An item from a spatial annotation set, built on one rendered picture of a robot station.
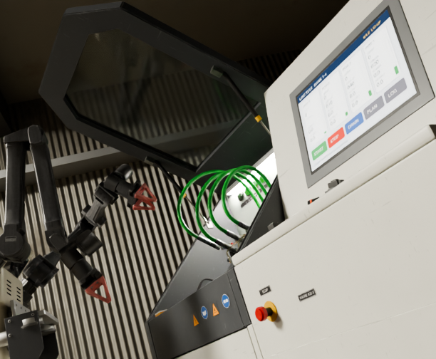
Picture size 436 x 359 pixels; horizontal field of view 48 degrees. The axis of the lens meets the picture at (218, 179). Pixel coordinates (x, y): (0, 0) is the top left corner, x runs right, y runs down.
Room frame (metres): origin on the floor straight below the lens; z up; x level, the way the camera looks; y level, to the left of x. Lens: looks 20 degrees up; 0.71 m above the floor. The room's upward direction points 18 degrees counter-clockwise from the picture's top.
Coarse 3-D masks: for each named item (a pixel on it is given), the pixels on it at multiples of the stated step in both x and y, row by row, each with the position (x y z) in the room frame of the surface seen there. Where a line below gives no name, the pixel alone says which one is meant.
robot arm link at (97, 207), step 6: (96, 192) 1.68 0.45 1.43; (102, 192) 1.69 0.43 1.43; (96, 198) 1.73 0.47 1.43; (102, 198) 1.70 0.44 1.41; (108, 198) 1.70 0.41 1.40; (96, 204) 1.78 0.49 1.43; (102, 204) 1.75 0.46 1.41; (84, 210) 1.99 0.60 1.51; (90, 210) 1.90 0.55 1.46; (96, 210) 1.85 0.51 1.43; (102, 210) 1.86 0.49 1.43; (90, 216) 1.96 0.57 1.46; (96, 216) 1.92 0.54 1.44; (102, 216) 2.02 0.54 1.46; (96, 222) 2.01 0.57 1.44; (102, 222) 2.03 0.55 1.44
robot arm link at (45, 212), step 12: (36, 132) 1.40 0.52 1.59; (36, 144) 1.41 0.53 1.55; (36, 156) 1.42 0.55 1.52; (48, 156) 1.44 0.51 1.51; (36, 168) 1.42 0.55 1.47; (48, 168) 1.43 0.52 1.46; (36, 180) 1.43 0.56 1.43; (48, 180) 1.43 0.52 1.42; (48, 192) 1.43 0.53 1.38; (48, 204) 1.43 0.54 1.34; (48, 216) 1.42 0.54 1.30; (60, 216) 1.43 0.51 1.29; (48, 228) 1.42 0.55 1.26; (60, 228) 1.42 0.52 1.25; (48, 240) 1.42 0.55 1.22
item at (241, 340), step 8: (232, 336) 1.45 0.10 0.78; (240, 336) 1.42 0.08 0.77; (248, 336) 1.39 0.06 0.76; (216, 344) 1.53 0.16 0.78; (224, 344) 1.49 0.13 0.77; (232, 344) 1.46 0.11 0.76; (240, 344) 1.43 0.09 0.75; (248, 344) 1.40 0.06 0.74; (192, 352) 1.66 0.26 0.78; (200, 352) 1.62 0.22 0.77; (208, 352) 1.58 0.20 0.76; (216, 352) 1.54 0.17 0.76; (224, 352) 1.50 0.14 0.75; (232, 352) 1.47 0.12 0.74; (240, 352) 1.44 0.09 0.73; (248, 352) 1.41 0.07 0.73
